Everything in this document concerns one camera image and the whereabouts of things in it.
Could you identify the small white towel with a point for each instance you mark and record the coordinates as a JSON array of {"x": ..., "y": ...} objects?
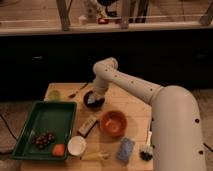
[{"x": 92, "y": 98}]

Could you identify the dark purple bowl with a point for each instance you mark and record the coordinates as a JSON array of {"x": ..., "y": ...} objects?
[{"x": 97, "y": 104}]

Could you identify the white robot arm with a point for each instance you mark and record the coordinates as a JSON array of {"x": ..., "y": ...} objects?
[{"x": 176, "y": 127}]

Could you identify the orange bowl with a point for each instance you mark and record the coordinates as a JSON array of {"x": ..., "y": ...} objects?
[{"x": 113, "y": 123}]

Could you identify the green cup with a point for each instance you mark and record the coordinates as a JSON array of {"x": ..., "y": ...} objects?
[{"x": 54, "y": 95}]

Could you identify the green plastic tray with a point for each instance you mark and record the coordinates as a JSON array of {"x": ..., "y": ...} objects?
[{"x": 46, "y": 117}]

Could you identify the blue sponge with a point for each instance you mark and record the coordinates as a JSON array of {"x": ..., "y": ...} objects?
[{"x": 125, "y": 150}]

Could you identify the red object on shelf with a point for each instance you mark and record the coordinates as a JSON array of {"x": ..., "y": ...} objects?
[{"x": 102, "y": 21}]

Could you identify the yellow banana toy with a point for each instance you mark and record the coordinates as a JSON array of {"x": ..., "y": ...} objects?
[{"x": 99, "y": 156}]

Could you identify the white dish brush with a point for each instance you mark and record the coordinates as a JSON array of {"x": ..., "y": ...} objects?
[{"x": 146, "y": 151}]

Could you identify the orange fruit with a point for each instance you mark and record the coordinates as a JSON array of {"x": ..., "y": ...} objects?
[{"x": 58, "y": 150}]

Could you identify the dark grape bunch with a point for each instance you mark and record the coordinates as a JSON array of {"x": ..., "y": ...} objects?
[{"x": 43, "y": 140}]

